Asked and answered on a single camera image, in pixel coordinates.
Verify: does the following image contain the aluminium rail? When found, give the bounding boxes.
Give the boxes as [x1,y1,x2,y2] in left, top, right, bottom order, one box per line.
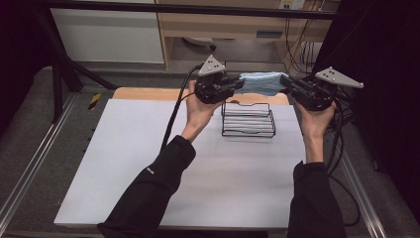
[339,153,388,238]
[0,93,79,230]

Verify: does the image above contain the blue striped towel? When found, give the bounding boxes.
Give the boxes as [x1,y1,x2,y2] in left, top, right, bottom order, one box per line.
[238,71,289,97]

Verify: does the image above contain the yellow black tape strip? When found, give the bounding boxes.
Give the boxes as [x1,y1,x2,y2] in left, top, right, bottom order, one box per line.
[87,92,102,111]

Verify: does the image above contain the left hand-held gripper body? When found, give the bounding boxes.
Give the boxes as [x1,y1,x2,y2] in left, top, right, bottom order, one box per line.
[193,54,240,105]

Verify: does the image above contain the wooden board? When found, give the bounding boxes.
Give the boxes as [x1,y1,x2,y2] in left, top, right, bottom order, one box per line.
[112,86,291,107]

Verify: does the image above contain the person's right hand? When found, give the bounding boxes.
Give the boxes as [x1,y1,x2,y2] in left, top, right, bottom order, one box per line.
[294,98,338,144]

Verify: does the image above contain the black metal frame bar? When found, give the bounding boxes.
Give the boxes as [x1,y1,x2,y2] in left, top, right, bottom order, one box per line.
[33,0,339,21]

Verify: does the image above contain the light wooden desk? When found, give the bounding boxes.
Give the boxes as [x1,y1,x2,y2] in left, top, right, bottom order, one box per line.
[155,0,342,69]

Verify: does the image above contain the hanging black cables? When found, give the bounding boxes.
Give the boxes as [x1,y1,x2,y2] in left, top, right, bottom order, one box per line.
[284,17,320,74]

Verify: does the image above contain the white cabinet panel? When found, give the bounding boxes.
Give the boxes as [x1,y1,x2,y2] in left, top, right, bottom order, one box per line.
[50,7,165,64]

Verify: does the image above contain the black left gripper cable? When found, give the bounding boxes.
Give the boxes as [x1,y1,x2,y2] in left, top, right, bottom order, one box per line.
[159,63,203,154]

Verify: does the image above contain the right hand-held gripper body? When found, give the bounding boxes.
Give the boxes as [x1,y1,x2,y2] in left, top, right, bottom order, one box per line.
[296,66,365,112]

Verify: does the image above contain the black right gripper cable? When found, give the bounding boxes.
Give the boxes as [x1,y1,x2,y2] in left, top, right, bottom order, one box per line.
[325,87,362,228]

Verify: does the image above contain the black curtain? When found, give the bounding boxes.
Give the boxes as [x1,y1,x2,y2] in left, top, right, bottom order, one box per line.
[311,0,420,214]
[0,0,55,135]

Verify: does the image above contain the black metal stand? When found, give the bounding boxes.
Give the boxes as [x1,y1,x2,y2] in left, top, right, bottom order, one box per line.
[34,13,118,124]

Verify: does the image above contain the white wall outlet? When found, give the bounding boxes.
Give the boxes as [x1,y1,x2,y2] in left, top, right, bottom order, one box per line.
[277,0,307,11]

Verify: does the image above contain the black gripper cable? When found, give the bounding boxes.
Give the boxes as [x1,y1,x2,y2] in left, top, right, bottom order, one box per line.
[325,87,362,228]
[159,63,203,154]

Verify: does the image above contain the person's left hand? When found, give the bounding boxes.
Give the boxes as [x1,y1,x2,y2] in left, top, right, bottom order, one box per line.
[180,79,226,143]

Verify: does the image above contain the white object under desk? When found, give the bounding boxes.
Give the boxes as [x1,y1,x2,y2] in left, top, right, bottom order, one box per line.
[182,36,218,52]

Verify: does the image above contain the black wire basket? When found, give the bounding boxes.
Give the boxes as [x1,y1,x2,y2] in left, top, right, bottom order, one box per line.
[220,101,277,139]

